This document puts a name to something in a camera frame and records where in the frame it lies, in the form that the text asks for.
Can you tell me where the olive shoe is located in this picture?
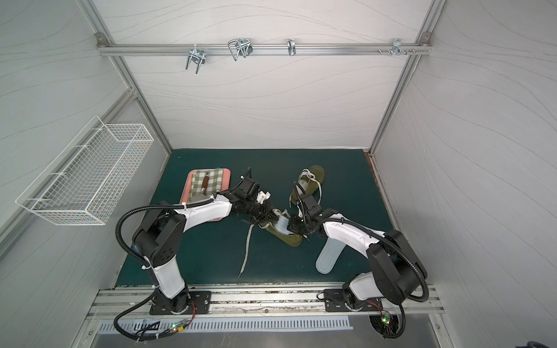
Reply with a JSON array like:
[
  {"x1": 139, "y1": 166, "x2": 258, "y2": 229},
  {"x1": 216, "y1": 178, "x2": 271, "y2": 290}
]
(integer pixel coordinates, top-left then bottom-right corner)
[
  {"x1": 289, "y1": 165, "x2": 325, "y2": 207},
  {"x1": 238, "y1": 208, "x2": 303, "y2": 278}
]

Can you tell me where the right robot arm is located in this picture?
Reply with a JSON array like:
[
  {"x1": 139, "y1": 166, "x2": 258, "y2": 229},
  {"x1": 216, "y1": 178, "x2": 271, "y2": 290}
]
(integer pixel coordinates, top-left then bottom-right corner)
[{"x1": 289, "y1": 182, "x2": 429, "y2": 306}]

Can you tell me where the small metal clip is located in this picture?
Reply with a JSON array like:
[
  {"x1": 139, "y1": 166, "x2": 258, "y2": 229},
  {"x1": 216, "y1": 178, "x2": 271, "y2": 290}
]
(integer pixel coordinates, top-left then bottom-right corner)
[{"x1": 287, "y1": 39, "x2": 296, "y2": 57}]

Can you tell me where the white vent strip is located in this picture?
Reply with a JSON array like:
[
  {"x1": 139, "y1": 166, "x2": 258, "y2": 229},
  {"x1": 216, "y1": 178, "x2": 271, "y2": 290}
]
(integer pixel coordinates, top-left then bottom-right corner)
[{"x1": 120, "y1": 316, "x2": 353, "y2": 334}]

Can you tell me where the green checkered cloth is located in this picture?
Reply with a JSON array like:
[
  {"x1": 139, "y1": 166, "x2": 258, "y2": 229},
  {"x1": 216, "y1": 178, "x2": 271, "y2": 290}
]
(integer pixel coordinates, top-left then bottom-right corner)
[{"x1": 189, "y1": 168, "x2": 224, "y2": 202}]

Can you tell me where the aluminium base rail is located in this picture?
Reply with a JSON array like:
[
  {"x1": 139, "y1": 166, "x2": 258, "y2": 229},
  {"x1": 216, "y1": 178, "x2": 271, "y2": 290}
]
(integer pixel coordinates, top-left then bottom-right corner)
[{"x1": 86, "y1": 283, "x2": 445, "y2": 320}]

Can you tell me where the pink tray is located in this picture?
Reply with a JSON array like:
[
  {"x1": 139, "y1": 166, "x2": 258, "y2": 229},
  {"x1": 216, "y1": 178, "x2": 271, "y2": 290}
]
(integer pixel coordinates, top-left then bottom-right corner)
[{"x1": 180, "y1": 168, "x2": 231, "y2": 204}]

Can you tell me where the metal U-bolt clamp left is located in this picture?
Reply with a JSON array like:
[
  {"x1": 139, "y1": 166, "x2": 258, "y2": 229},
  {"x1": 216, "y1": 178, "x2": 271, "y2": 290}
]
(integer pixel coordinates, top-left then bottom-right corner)
[{"x1": 186, "y1": 46, "x2": 206, "y2": 74}]

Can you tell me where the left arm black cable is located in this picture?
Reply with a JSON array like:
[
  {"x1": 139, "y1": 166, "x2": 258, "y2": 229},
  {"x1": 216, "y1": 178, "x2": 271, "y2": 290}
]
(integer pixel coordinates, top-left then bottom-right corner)
[{"x1": 114, "y1": 197, "x2": 216, "y2": 266}]

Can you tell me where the white wire basket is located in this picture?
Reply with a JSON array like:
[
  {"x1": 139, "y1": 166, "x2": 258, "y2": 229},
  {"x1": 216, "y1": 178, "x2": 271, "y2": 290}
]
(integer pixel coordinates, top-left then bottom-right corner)
[{"x1": 15, "y1": 116, "x2": 154, "y2": 226}]

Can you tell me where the metal hook clamp middle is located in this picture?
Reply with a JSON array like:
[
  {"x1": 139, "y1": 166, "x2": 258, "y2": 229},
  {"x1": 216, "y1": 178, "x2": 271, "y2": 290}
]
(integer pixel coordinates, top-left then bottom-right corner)
[{"x1": 228, "y1": 39, "x2": 253, "y2": 61}]

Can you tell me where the aluminium crossbar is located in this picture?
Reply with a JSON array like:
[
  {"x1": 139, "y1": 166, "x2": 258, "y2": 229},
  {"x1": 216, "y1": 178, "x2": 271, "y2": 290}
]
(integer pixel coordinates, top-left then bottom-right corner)
[{"x1": 97, "y1": 41, "x2": 433, "y2": 57}]

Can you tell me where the light blue insole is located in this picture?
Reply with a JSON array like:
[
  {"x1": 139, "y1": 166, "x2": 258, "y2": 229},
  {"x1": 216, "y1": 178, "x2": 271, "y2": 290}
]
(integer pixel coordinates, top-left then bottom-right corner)
[
  {"x1": 316, "y1": 238, "x2": 346, "y2": 275},
  {"x1": 274, "y1": 215, "x2": 290, "y2": 236}
]

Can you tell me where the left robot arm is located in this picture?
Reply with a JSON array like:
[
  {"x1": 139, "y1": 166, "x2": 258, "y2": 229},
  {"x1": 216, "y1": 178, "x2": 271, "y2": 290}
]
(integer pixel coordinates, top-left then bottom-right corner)
[{"x1": 132, "y1": 171, "x2": 278, "y2": 300}]

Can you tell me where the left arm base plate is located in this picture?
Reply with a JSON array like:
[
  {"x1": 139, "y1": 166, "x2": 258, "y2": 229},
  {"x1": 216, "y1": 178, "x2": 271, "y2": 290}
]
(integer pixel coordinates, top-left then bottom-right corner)
[{"x1": 149, "y1": 291, "x2": 211, "y2": 316}]

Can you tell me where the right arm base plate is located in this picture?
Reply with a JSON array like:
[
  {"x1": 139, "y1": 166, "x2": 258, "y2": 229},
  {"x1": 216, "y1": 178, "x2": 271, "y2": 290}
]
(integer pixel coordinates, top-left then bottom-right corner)
[{"x1": 316, "y1": 289, "x2": 384, "y2": 313}]

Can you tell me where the metal bracket right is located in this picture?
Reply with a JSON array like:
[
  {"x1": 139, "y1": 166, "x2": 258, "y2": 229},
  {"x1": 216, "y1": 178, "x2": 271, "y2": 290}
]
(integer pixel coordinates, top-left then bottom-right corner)
[{"x1": 377, "y1": 39, "x2": 416, "y2": 57}]

